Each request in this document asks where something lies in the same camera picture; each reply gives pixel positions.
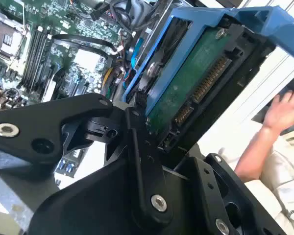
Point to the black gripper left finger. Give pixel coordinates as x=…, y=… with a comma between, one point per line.
x=39, y=122

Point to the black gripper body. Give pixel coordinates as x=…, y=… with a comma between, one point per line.
x=93, y=210

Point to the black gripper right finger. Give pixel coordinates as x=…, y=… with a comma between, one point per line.
x=201, y=195

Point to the hard disk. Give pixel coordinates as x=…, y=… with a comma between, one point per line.
x=186, y=80

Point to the bare person hand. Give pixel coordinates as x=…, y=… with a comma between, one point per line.
x=284, y=110

